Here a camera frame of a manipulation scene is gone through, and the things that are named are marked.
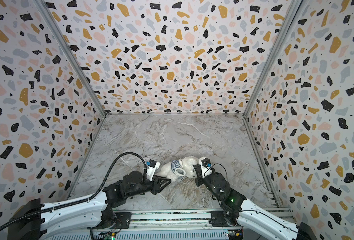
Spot blue white striped knit sweater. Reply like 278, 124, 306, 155
171, 160, 186, 177

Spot white fluffy teddy bear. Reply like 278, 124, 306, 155
158, 156, 198, 182

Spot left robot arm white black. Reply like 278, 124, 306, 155
0, 171, 172, 240

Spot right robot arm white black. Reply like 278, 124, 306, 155
193, 164, 317, 240

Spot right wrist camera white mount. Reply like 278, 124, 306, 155
198, 157, 212, 179

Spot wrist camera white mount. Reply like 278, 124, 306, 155
198, 157, 212, 179
146, 160, 161, 181

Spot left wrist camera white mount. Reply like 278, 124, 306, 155
146, 160, 161, 181

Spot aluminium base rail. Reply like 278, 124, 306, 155
86, 208, 297, 232

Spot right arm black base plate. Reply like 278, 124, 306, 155
209, 210, 240, 227

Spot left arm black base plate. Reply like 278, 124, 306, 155
93, 211, 132, 229

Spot grey vented cable duct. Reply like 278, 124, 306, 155
49, 230, 229, 240

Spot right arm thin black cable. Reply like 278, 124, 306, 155
208, 163, 303, 238

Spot black corrugated cable conduit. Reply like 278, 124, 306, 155
0, 152, 149, 240

